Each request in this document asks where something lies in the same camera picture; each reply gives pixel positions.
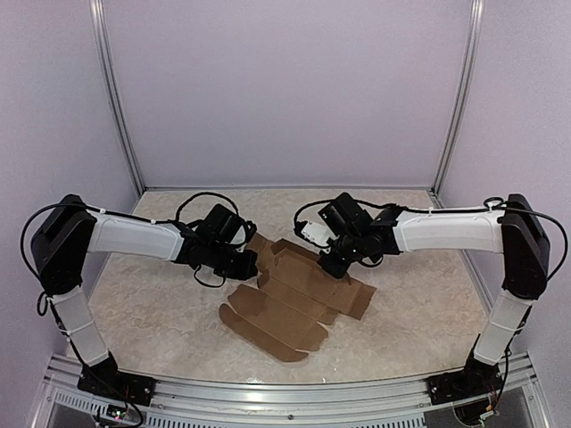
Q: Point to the left aluminium corner post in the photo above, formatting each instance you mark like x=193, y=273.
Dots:
x=104, y=51

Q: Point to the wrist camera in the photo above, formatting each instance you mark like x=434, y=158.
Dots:
x=315, y=233
x=244, y=234

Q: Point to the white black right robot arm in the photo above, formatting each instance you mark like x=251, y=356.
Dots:
x=508, y=230

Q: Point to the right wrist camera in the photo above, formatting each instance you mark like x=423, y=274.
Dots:
x=315, y=233

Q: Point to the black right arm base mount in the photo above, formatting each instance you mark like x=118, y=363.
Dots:
x=463, y=384

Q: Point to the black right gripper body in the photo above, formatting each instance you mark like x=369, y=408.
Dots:
x=349, y=251

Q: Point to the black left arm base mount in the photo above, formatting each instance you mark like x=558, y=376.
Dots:
x=130, y=388

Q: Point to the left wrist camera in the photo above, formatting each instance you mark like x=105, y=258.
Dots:
x=244, y=234

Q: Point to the aluminium corner post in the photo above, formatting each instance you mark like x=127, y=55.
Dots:
x=462, y=93
x=104, y=51

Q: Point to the brown cardboard box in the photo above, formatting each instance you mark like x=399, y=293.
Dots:
x=287, y=313

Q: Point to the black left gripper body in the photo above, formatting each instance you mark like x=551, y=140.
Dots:
x=220, y=262

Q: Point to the right aluminium corner post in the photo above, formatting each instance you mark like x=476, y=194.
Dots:
x=462, y=93

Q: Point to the aluminium front frame rail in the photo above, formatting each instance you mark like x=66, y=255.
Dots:
x=397, y=402

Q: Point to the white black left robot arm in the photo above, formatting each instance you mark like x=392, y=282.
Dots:
x=58, y=240

